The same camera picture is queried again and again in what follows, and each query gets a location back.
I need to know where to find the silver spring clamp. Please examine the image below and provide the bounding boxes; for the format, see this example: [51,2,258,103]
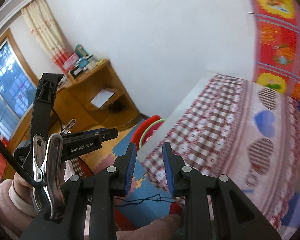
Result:
[32,133,65,220]
[60,119,76,135]

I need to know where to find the patchwork heart bed sheet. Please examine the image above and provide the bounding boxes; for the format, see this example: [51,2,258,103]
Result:
[138,74,300,239]

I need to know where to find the silver spring clamp right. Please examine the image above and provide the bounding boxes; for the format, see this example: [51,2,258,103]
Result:
[32,133,65,220]

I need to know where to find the items on desk top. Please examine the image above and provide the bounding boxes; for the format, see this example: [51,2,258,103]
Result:
[61,44,102,79]

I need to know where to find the window with wooden frame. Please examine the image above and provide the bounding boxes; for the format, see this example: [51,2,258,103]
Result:
[0,29,38,140]

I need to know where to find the wooden desk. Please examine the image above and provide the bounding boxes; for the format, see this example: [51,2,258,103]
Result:
[5,58,143,181]

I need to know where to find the person's left hand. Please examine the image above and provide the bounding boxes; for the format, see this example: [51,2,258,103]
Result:
[12,162,67,190]

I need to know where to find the red green trash bin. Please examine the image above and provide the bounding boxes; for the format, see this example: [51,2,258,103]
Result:
[139,119,166,149]

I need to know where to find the white paper in shelf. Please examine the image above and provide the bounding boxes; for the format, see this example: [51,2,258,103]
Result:
[90,89,115,108]

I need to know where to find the silver spring clamp left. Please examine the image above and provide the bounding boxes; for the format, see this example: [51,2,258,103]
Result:
[60,119,76,135]

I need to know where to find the cream red curtain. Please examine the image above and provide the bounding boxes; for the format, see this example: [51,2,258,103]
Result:
[21,0,69,74]

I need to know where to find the red floral headboard cloth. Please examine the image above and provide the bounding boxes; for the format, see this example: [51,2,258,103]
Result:
[251,0,300,101]

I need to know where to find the red bin lid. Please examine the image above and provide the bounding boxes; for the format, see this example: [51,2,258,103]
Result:
[130,115,161,150]

